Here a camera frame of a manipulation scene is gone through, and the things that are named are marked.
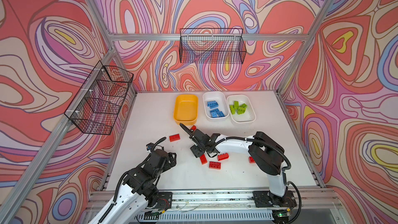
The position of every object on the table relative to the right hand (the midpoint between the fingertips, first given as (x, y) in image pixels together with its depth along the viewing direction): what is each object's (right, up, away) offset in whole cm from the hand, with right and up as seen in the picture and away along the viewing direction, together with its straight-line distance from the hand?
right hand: (199, 150), depth 91 cm
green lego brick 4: (+32, +27, +17) cm, 45 cm away
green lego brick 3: (+28, +24, +11) cm, 38 cm away
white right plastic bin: (+34, +20, +13) cm, 42 cm away
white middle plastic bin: (+16, +33, +22) cm, 43 cm away
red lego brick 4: (+13, -2, -5) cm, 15 cm away
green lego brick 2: (+26, +28, +16) cm, 41 cm away
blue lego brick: (+9, +28, +17) cm, 34 cm away
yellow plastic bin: (-10, +24, +16) cm, 31 cm away
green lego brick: (+23, +24, +13) cm, 36 cm away
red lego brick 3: (+3, -3, -6) cm, 7 cm away
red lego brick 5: (+9, -6, -7) cm, 13 cm away
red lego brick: (-15, +7, +3) cm, 17 cm away
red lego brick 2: (-3, +13, +7) cm, 15 cm away
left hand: (-15, -1, -12) cm, 19 cm away
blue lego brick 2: (+11, +22, +12) cm, 27 cm away
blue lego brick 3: (+15, +21, +13) cm, 29 cm away
